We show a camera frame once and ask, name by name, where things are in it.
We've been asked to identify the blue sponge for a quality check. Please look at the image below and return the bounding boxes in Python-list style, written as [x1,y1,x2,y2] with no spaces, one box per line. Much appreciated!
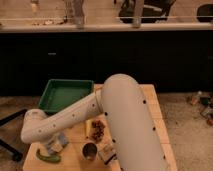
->
[53,133,69,152]

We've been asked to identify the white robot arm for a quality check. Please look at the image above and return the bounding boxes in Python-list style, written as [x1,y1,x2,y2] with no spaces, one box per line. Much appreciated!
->
[21,74,169,171]

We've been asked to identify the green pepper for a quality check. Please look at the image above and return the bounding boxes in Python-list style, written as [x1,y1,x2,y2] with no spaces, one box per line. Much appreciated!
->
[36,150,61,163]

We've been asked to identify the metal measuring cup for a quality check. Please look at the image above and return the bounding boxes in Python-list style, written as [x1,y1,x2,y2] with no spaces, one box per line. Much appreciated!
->
[82,143,97,160]

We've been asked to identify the black chair base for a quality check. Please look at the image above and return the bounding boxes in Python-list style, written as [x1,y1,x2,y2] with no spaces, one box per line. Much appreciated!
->
[0,109,29,163]

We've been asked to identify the yellow stick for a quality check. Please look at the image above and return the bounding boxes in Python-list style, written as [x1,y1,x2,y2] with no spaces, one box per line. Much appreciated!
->
[85,120,91,138]

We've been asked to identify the green plastic tray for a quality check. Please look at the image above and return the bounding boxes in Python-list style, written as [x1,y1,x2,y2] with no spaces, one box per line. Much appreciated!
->
[38,79,94,115]

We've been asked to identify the wooden block brush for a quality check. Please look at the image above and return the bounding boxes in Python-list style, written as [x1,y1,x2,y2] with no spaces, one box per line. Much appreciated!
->
[98,143,116,165]

